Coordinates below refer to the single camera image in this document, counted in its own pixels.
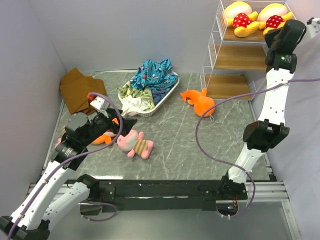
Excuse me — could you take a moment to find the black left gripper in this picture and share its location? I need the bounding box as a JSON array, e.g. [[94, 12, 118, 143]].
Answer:
[[81, 107, 137, 147]]

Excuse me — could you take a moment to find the brown folded cloth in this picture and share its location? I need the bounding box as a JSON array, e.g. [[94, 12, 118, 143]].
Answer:
[[59, 68, 107, 115]]

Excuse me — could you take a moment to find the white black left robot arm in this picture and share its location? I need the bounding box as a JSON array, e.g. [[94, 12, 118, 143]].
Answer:
[[0, 108, 137, 240]]

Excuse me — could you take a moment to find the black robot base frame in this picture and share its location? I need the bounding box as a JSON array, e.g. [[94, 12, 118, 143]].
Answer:
[[24, 178, 288, 213]]

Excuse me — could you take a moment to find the green white patterned cloth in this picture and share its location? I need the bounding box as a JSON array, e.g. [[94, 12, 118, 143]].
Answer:
[[117, 81, 155, 116]]

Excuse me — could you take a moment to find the white plastic laundry basket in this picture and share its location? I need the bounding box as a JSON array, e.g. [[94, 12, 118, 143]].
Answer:
[[117, 70, 181, 118]]

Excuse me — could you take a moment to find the orange fox plush toy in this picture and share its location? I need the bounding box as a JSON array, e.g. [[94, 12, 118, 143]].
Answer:
[[92, 130, 116, 145]]

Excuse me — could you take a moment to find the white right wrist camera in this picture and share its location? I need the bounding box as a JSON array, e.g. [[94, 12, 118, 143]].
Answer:
[[305, 17, 320, 39]]

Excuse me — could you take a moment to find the yellow plush red dotted dress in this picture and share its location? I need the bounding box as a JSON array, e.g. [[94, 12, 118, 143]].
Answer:
[[257, 3, 294, 36]]

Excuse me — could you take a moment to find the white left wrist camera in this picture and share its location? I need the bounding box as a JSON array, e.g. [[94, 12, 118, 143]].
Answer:
[[87, 92, 109, 118]]

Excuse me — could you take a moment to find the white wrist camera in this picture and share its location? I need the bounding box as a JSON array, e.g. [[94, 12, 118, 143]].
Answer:
[[87, 92, 109, 118], [305, 17, 320, 39]]

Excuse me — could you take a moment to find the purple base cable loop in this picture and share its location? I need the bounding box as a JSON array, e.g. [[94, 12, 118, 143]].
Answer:
[[80, 201, 119, 223]]

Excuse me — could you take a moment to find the pink pig plush striped shirt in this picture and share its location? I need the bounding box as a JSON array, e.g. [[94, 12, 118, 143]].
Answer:
[[116, 129, 154, 160]]

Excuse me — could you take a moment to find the blue patterned cloth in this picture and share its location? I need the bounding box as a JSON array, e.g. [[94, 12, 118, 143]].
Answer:
[[130, 58, 177, 94]]

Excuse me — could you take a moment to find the white wire wooden shelf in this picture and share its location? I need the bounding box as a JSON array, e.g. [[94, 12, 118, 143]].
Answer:
[[201, 0, 302, 102]]

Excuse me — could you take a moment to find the orange whale plush toy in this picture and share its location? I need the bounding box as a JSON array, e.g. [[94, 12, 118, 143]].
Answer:
[[180, 88, 215, 117]]

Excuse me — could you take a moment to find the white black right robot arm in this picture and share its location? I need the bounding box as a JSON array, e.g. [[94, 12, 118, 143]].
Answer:
[[218, 19, 307, 200]]

